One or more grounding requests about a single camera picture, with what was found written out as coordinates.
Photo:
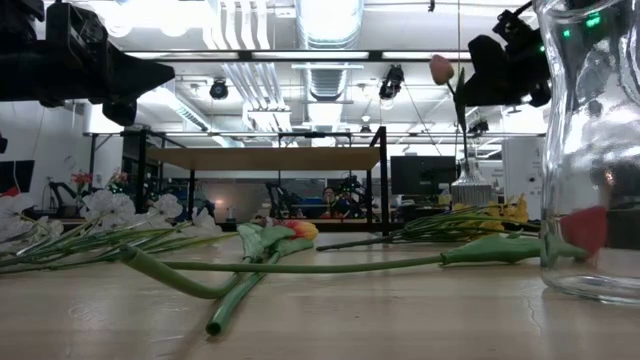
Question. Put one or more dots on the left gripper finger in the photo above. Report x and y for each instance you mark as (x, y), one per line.
(135, 77)

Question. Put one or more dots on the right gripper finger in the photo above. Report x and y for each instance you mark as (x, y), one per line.
(485, 70)

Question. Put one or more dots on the pink tulip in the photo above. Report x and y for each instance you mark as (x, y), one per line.
(441, 69)

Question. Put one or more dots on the large clear glass vase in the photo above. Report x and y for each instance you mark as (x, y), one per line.
(575, 150)

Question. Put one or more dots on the small ribbed glass vase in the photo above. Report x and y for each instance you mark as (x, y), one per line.
(470, 192)

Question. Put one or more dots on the white flower bunch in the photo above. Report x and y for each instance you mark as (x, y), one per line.
(107, 205)

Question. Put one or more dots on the yellow flower bunch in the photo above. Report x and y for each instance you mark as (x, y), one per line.
(517, 210)

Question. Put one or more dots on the dark red tulip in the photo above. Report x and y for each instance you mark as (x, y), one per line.
(175, 280)

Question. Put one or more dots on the yellow orange tulip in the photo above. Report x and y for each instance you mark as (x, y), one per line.
(302, 230)

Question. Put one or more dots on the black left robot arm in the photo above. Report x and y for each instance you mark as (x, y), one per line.
(15, 75)

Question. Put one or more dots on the wooden shelf with black legs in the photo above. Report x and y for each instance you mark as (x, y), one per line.
(270, 158)

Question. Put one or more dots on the white cabinet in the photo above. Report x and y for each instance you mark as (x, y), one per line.
(522, 175)

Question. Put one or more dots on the black monitor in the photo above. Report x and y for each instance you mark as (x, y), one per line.
(15, 175)
(422, 175)

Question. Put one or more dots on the person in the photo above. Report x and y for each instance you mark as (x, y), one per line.
(328, 197)

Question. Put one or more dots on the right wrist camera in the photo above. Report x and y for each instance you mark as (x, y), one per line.
(515, 30)

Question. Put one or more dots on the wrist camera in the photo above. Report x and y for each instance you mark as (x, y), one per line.
(75, 27)
(515, 30)

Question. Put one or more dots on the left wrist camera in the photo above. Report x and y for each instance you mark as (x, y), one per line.
(75, 27)

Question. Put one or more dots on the black ceiling camera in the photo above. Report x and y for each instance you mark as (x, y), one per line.
(392, 82)
(218, 90)

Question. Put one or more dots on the silver air duct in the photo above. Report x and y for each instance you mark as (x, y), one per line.
(327, 25)

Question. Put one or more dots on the black aluminium table frame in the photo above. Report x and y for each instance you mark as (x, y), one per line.
(350, 227)

